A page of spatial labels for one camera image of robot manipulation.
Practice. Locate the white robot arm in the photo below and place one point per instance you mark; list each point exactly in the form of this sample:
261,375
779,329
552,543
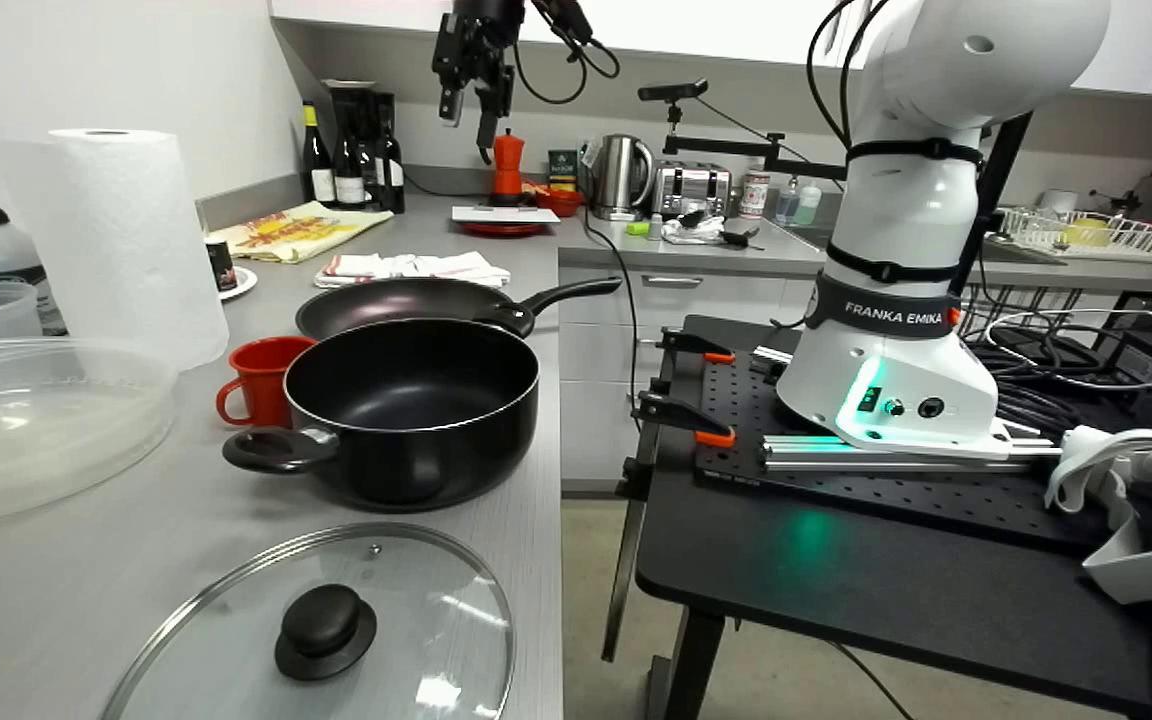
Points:
879,356

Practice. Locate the black camera on stand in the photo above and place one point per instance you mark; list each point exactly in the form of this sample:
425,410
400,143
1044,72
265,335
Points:
673,94

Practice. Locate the red moka pot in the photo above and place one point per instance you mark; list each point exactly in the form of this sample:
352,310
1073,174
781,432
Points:
507,164

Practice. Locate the chrome toaster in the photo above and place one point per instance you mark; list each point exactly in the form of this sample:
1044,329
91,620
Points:
694,188

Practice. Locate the white paper towel roll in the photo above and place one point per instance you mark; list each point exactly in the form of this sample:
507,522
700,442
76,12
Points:
122,240

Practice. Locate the white cloth on table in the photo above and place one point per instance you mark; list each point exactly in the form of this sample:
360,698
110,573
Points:
1087,455

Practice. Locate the white round plate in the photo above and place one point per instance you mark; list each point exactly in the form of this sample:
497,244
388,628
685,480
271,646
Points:
234,287

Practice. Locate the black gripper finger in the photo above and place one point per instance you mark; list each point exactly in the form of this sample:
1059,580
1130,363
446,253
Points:
449,94
486,126

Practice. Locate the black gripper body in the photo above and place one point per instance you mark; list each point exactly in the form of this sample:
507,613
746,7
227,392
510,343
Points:
473,40

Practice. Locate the dark wine bottle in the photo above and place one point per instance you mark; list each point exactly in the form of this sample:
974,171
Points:
316,161

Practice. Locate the black pot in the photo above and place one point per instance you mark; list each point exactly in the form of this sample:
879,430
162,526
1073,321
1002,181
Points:
405,418

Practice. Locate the steel electric kettle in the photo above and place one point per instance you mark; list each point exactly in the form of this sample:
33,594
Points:
621,176

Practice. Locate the orange black clamp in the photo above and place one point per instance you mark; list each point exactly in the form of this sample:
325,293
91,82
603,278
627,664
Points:
694,420
697,346

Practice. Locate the red mug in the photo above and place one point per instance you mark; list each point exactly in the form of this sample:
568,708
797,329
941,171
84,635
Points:
258,381

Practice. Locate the glass lid with black knob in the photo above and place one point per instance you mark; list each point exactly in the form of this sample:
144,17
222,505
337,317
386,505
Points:
359,620

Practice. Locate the red plate with white board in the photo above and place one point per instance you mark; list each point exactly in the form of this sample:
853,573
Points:
500,220

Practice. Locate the white red-striped dish towel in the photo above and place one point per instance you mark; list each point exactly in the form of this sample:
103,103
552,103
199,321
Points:
405,265

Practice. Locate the black perforated robot table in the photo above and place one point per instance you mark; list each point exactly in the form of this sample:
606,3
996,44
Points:
879,580

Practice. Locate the black frying pan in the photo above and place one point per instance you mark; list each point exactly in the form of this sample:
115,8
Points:
416,296

